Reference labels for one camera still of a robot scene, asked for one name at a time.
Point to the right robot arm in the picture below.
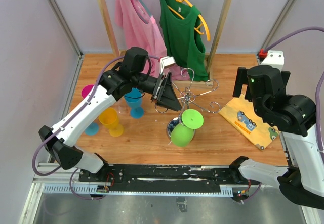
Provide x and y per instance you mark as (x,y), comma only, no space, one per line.
(297,117)

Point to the yellow plastic wine glass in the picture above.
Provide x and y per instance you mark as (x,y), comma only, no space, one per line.
(109,118)

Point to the wooden clothes rack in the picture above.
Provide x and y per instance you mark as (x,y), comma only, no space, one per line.
(207,61)

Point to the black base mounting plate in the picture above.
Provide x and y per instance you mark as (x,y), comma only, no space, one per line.
(164,178)

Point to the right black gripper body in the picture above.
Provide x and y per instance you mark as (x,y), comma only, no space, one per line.
(250,97)

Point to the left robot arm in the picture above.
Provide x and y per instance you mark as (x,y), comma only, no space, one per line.
(115,80)

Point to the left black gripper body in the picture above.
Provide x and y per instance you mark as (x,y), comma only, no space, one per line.
(158,87)

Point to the aluminium frame rail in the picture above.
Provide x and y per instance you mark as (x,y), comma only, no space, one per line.
(287,179)

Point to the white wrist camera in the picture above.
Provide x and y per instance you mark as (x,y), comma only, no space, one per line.
(272,58)
(165,63)

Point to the yellow clothes hanger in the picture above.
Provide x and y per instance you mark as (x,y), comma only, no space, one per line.
(202,27)

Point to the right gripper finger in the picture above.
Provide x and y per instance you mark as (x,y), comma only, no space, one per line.
(241,79)
(285,75)

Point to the pink t-shirt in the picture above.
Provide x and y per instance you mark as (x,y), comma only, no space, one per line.
(139,34)

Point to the chrome wine glass rack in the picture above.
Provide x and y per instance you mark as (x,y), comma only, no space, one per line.
(188,100)

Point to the green plastic wine glass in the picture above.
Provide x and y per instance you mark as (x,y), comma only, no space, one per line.
(183,132)

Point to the blue wine glass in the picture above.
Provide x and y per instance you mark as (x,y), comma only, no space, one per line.
(134,101)
(92,129)

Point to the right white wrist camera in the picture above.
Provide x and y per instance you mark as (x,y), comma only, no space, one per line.
(272,58)

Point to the magenta plastic wine glass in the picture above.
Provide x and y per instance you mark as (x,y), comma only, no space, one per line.
(86,91)

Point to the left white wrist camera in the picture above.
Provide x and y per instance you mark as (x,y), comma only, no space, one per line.
(165,63)

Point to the green tank top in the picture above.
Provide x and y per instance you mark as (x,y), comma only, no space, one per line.
(182,42)

